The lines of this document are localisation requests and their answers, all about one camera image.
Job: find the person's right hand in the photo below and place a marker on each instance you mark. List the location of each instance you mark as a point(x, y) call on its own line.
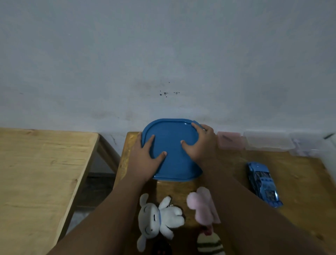
point(206, 147)

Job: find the person's left hand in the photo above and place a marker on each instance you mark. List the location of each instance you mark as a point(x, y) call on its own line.
point(140, 164)

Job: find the person's right thumb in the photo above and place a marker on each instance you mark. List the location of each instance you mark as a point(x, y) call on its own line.
point(187, 145)

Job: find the person's left thumb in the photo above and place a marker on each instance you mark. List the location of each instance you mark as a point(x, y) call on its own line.
point(161, 156)

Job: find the blue plastic container lid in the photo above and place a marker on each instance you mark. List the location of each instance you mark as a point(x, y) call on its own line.
point(172, 136)

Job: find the person's left forearm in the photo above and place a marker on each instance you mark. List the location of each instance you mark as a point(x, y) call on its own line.
point(105, 218)

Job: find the person's right forearm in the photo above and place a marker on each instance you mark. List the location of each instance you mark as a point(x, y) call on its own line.
point(252, 218)

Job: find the pink plastic box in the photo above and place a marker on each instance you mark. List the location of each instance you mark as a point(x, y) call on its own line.
point(231, 140)

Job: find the pink plush toy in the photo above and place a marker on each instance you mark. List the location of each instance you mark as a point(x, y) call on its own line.
point(202, 205)

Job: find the white plush animal toy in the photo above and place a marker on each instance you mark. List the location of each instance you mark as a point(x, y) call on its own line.
point(153, 219)

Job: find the clear plastic box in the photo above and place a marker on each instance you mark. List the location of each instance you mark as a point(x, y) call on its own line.
point(267, 140)

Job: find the blue toy car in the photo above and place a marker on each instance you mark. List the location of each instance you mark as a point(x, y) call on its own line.
point(263, 184)

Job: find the beige striped plush toy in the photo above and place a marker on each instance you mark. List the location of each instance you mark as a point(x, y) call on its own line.
point(210, 244)

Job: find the light wooden side table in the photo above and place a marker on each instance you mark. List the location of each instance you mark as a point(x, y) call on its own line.
point(39, 184)

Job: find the white plastic container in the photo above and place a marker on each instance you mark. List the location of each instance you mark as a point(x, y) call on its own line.
point(329, 157)

